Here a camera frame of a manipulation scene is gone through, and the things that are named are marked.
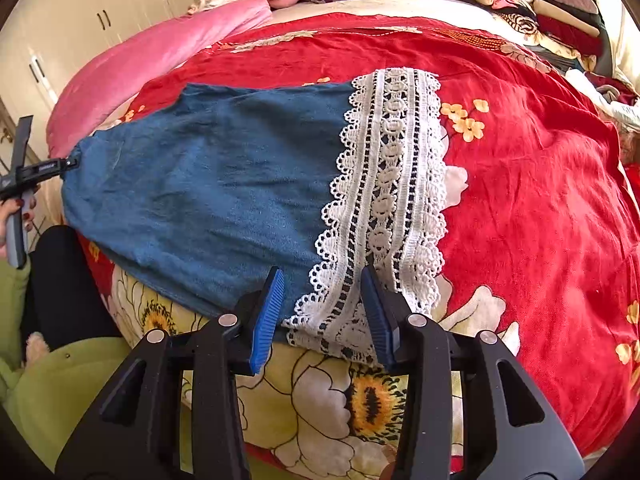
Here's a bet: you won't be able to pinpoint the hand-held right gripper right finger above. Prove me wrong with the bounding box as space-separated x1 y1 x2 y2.
361 265 586 480

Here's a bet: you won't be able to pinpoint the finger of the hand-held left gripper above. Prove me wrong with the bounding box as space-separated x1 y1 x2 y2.
39 157 80 177

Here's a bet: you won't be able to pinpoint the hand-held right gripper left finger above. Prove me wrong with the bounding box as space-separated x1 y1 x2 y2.
55 266 285 480

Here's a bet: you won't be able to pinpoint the blue pants with white lace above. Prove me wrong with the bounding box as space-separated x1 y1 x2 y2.
62 66 448 366

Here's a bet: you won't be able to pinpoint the person's left hand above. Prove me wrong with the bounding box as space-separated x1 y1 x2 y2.
0 197 40 261

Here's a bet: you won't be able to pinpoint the yellow sunflower print bedcover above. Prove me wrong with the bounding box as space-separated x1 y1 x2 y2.
110 267 501 480

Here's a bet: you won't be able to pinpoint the person's black trousers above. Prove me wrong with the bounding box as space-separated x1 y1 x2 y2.
20 225 123 361

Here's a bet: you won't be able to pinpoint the pink quilt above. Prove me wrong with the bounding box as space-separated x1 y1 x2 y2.
46 0 273 161

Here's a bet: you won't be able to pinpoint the cream wardrobe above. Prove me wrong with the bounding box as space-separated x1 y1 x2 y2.
0 0 231 221

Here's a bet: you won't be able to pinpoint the red floral blanket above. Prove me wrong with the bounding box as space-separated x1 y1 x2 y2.
75 12 640 476

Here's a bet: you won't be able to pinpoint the beige fluffy cloth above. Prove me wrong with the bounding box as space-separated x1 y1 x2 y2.
24 332 52 367

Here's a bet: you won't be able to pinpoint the person's green jacket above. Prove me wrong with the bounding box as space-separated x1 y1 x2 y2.
0 255 201 480

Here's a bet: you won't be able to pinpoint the cream bed sheet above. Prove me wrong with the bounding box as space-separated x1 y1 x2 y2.
270 0 506 36

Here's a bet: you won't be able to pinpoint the loose red and white clothes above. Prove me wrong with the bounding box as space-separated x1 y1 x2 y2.
565 67 640 111

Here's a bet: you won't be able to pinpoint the white knitted cloth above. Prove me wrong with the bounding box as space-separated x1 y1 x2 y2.
607 100 640 133

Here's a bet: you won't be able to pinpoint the pile of folded clothes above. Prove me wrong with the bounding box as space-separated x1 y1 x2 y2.
469 0 613 76

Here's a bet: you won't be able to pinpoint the cream curtain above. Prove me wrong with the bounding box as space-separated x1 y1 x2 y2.
595 0 640 96

